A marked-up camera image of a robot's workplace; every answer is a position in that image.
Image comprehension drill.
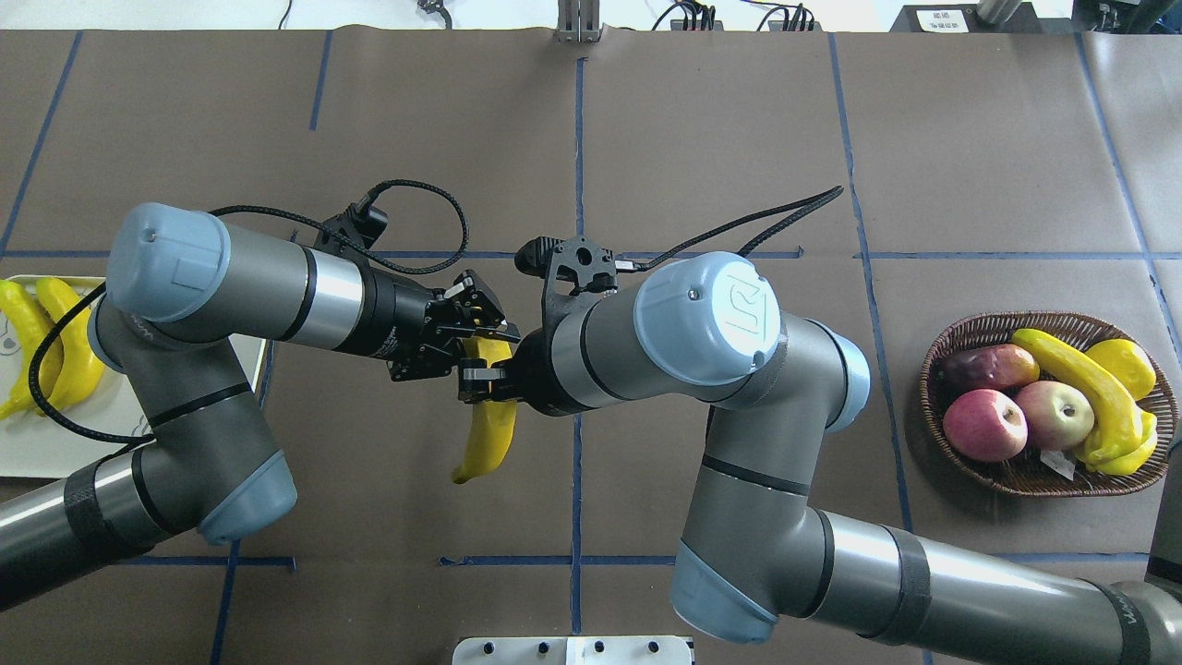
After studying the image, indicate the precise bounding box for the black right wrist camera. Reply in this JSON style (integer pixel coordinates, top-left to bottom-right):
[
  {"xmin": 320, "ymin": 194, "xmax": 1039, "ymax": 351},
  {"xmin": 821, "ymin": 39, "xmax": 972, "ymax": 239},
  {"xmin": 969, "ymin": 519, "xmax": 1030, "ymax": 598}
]
[{"xmin": 513, "ymin": 236, "xmax": 618, "ymax": 325}]

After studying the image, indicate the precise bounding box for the pale pear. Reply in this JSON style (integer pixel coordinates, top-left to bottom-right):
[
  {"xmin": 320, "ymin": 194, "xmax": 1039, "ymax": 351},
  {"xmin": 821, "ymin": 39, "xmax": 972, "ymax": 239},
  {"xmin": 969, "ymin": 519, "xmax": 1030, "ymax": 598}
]
[{"xmin": 1013, "ymin": 382, "xmax": 1096, "ymax": 452}]

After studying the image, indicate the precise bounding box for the yellow banana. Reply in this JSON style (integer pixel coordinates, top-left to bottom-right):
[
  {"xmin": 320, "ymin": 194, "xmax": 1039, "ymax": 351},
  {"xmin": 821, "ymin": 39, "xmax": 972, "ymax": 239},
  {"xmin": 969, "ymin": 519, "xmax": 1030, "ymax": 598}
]
[
  {"xmin": 452, "ymin": 337, "xmax": 518, "ymax": 484},
  {"xmin": 1009, "ymin": 328, "xmax": 1158, "ymax": 465}
]

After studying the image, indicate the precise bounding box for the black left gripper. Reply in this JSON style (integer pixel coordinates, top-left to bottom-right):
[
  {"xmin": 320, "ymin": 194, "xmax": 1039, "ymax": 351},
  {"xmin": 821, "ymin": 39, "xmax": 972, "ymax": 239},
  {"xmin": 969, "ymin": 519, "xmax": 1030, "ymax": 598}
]
[{"xmin": 366, "ymin": 270, "xmax": 521, "ymax": 382}]

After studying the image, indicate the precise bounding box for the yellow lemon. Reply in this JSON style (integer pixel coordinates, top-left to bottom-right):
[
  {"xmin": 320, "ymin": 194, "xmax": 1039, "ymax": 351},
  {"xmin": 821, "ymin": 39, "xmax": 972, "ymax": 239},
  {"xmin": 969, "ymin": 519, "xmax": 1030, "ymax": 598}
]
[{"xmin": 1085, "ymin": 338, "xmax": 1157, "ymax": 400}]

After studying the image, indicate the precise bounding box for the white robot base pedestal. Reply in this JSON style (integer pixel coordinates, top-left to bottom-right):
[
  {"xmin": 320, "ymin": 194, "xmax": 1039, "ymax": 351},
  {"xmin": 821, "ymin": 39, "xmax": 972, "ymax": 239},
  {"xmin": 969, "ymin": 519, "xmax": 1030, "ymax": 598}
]
[{"xmin": 452, "ymin": 635, "xmax": 696, "ymax": 664}]

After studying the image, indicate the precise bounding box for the yellow carambola fruit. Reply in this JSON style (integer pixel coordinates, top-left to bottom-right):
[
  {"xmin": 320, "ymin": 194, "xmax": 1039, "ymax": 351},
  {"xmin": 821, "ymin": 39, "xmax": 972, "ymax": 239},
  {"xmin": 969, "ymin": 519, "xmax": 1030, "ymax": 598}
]
[{"xmin": 1085, "ymin": 429, "xmax": 1157, "ymax": 477}]

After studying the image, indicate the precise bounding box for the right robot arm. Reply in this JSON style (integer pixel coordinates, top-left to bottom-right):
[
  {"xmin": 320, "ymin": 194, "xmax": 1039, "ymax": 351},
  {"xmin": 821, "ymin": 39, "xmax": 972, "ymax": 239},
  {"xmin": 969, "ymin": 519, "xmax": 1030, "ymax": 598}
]
[{"xmin": 483, "ymin": 240, "xmax": 1178, "ymax": 664}]

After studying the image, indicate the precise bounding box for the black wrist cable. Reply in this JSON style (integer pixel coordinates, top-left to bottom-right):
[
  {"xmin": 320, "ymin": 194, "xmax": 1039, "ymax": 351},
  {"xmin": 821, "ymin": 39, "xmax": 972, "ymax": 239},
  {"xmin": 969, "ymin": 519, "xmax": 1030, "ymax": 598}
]
[
  {"xmin": 28, "ymin": 180, "xmax": 470, "ymax": 446},
  {"xmin": 613, "ymin": 185, "xmax": 845, "ymax": 273}
]

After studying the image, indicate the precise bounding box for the dark purple plum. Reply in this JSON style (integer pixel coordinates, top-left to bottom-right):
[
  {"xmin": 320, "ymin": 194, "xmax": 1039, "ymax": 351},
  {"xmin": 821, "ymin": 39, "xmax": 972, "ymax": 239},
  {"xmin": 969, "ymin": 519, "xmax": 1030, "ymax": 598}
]
[{"xmin": 937, "ymin": 344, "xmax": 1043, "ymax": 395}]

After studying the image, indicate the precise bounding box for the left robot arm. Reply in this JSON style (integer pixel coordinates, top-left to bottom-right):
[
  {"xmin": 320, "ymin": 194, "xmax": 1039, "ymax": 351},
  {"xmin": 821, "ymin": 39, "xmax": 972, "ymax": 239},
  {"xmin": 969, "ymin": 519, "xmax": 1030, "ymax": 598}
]
[{"xmin": 4, "ymin": 202, "xmax": 520, "ymax": 609}]

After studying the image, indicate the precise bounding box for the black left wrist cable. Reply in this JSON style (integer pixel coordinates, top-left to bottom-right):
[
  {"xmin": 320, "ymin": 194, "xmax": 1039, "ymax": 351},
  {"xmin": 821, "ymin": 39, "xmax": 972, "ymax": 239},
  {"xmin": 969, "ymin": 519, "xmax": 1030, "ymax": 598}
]
[{"xmin": 28, "ymin": 180, "xmax": 470, "ymax": 446}]

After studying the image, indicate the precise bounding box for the black power strip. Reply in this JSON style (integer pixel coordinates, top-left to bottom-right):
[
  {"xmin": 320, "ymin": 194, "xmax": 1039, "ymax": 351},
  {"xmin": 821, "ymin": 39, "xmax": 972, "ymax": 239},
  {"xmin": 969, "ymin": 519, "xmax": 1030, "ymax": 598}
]
[{"xmin": 667, "ymin": 17, "xmax": 725, "ymax": 32}]

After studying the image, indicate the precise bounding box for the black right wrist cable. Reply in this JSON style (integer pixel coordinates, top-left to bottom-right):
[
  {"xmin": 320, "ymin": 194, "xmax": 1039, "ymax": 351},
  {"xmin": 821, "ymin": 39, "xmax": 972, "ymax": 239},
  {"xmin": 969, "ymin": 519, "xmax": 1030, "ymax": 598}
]
[{"xmin": 613, "ymin": 185, "xmax": 845, "ymax": 273}]

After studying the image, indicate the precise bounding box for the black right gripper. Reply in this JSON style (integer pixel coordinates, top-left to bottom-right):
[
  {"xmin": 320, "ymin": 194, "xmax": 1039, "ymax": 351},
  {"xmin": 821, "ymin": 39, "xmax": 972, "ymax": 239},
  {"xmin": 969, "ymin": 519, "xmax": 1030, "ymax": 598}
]
[{"xmin": 457, "ymin": 332, "xmax": 564, "ymax": 417}]

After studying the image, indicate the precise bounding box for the red apple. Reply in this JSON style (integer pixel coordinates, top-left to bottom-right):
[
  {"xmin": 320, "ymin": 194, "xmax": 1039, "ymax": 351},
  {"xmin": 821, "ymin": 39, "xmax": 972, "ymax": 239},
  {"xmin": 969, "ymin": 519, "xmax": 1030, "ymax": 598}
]
[{"xmin": 942, "ymin": 389, "xmax": 1030, "ymax": 463}]

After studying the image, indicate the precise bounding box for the yellow banana moved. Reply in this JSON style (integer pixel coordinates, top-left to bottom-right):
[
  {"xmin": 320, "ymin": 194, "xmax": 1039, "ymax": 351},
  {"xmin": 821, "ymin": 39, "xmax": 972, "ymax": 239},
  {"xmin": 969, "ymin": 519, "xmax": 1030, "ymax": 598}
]
[
  {"xmin": 35, "ymin": 276, "xmax": 105, "ymax": 412},
  {"xmin": 1, "ymin": 281, "xmax": 63, "ymax": 419}
]

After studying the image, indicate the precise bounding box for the aluminium frame post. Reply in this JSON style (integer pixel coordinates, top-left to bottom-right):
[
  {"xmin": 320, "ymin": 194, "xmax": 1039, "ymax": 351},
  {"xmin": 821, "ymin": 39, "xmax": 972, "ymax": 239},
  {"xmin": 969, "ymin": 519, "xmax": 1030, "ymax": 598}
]
[{"xmin": 554, "ymin": 0, "xmax": 602, "ymax": 43}]

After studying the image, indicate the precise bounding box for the black box with label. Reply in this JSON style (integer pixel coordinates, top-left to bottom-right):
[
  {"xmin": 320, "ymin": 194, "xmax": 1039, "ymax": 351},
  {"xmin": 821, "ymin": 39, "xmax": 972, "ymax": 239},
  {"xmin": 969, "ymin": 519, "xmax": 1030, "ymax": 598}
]
[{"xmin": 889, "ymin": 1, "xmax": 1045, "ymax": 34}]

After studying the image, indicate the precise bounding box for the brown wicker basket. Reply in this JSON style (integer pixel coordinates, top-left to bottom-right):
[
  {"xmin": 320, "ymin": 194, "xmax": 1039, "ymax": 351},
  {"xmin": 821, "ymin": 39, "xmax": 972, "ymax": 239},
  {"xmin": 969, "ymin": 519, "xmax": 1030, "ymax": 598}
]
[{"xmin": 918, "ymin": 309, "xmax": 1178, "ymax": 498}]

